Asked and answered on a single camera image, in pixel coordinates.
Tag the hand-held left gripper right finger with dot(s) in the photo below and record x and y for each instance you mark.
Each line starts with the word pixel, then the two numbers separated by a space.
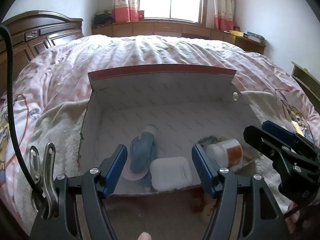
pixel 202 170

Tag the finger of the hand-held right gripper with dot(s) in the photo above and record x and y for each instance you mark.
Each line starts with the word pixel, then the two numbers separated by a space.
pixel 277 130
pixel 257 140

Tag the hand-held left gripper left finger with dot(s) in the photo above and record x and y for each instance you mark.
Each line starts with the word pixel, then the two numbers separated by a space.
pixel 116 165

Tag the small blue pink slipper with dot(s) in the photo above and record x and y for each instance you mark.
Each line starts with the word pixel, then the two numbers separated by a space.
pixel 141 152

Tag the white jar orange label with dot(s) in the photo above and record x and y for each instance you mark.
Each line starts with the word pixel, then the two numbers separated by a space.
pixel 227 152

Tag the white earbuds case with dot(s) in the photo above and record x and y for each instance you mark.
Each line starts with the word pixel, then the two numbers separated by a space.
pixel 171 173

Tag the red cardboard box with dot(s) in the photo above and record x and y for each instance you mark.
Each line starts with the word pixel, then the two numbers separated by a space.
pixel 162 100

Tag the person's right hand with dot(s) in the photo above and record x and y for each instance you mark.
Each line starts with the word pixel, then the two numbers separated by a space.
pixel 295 220

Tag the person's left hand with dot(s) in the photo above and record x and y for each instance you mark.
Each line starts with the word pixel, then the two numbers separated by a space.
pixel 145 237

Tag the yellow wooden ruler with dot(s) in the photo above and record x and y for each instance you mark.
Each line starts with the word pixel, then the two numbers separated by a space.
pixel 297 127

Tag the small red figurine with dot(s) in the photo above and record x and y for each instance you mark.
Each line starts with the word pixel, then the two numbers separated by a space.
pixel 198 200

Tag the grey metal object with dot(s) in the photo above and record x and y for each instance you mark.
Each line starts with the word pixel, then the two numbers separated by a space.
pixel 208 140

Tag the round wooden chess piece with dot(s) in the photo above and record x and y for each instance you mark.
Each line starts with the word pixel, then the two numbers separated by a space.
pixel 207 211

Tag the light blue plastic container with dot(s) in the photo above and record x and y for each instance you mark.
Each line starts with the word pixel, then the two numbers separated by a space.
pixel 150 128

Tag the light wooden shelf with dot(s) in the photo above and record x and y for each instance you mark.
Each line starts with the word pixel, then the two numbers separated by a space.
pixel 307 77

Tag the silver metal spring clip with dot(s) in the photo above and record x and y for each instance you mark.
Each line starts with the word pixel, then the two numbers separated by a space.
pixel 46 180

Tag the teal book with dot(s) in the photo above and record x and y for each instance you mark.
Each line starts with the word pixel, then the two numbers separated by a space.
pixel 255 36

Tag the yellow book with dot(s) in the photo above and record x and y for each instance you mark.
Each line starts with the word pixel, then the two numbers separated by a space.
pixel 236 33

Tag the pink printed quilt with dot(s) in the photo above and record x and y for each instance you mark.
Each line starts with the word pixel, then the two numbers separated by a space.
pixel 150 50

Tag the pink white curtain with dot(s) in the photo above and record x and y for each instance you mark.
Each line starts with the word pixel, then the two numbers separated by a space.
pixel 225 2
pixel 125 0

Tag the wooden window cabinet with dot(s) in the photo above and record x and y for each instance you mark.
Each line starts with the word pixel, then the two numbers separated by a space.
pixel 162 28

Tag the black bag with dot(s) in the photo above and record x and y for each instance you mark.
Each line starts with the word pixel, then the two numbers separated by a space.
pixel 102 19

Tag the small red box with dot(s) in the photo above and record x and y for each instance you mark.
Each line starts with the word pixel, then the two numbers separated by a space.
pixel 141 15

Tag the dark wooden headboard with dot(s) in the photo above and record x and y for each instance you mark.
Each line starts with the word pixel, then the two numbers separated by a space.
pixel 32 37

